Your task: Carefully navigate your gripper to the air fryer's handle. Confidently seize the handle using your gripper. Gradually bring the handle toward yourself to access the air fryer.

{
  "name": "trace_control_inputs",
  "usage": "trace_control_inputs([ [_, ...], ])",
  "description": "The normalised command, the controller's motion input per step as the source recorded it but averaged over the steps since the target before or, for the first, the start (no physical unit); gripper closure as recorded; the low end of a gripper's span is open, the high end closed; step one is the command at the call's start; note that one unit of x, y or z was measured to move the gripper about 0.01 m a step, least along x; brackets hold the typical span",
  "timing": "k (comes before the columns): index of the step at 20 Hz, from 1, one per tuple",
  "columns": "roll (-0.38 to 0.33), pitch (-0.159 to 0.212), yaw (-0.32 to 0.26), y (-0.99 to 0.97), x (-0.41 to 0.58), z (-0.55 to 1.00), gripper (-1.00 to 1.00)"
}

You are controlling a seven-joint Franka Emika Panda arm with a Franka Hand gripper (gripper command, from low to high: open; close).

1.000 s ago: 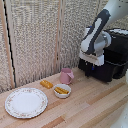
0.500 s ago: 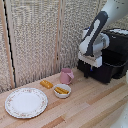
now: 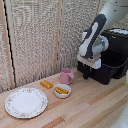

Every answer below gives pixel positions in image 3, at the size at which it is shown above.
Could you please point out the woven wicker folding screen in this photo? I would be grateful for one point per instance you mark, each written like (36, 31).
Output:
(30, 43)

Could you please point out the pink cup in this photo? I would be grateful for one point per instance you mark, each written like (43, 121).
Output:
(66, 76)

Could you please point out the white floral rimmed plate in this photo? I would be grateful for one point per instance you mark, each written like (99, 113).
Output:
(26, 102)

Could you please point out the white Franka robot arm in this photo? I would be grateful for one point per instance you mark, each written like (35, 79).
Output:
(96, 33)

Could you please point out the small white bowl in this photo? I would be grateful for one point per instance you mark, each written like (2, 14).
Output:
(62, 92)

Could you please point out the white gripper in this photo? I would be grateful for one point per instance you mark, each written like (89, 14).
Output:
(89, 62)

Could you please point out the yellow food piece in bowl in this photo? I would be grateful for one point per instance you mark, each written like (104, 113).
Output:
(61, 90)

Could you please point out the black air fryer body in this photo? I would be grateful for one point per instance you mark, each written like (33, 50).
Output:
(118, 40)

